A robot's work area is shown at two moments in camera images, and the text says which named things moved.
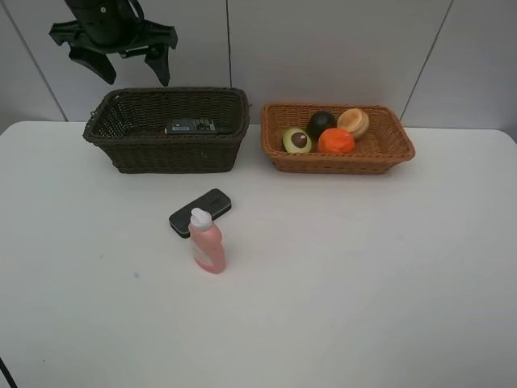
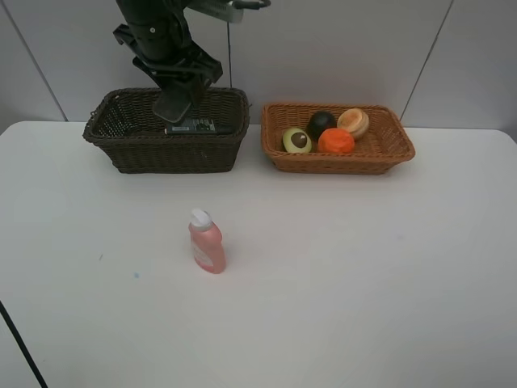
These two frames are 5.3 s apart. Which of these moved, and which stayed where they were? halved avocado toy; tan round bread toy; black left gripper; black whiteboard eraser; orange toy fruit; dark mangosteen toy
Moved: black whiteboard eraser; black left gripper
Stayed: dark mangosteen toy; tan round bread toy; halved avocado toy; orange toy fruit
